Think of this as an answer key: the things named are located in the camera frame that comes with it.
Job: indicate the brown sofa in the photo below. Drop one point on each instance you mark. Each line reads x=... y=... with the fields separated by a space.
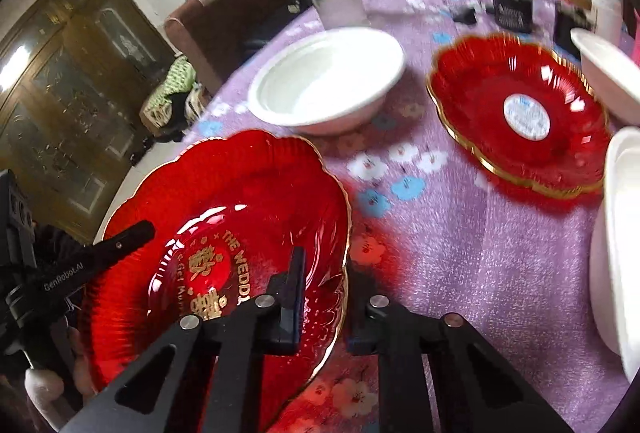
x=225 y=18

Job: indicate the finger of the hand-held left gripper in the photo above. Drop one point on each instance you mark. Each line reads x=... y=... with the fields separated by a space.
x=95 y=260

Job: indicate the wooden glass-door cabinet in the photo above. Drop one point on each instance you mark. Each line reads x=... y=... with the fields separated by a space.
x=65 y=88

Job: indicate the white cup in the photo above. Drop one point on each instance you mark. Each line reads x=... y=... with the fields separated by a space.
x=600 y=8

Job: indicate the small black object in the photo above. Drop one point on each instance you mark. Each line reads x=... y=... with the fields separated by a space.
x=465 y=14

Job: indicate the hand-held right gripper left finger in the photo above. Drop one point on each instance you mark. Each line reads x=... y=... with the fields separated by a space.
x=285 y=313

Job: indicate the red glass plate gold print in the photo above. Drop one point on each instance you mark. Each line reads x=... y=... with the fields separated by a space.
x=150 y=213

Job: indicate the black jar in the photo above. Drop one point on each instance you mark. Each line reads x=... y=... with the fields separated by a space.
x=514 y=5

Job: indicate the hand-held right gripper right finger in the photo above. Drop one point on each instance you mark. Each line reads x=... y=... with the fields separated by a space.
x=367 y=328

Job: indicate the person's left hand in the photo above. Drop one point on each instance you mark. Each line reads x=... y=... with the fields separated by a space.
x=44 y=395

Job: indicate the red glass plate white sticker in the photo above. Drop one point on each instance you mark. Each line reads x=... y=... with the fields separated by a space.
x=480 y=123

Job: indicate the green checked cloth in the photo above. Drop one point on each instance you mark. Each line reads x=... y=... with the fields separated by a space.
x=172 y=85

